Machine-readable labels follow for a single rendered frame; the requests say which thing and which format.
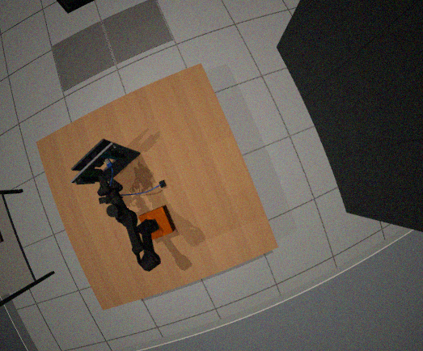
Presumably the blue cable with plug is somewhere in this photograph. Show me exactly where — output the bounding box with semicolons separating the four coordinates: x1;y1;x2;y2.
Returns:
104;159;162;196

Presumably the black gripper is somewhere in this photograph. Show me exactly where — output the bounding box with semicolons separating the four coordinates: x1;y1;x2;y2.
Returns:
97;175;123;204

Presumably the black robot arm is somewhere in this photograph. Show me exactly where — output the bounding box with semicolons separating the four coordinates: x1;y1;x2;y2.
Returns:
106;200;161;272

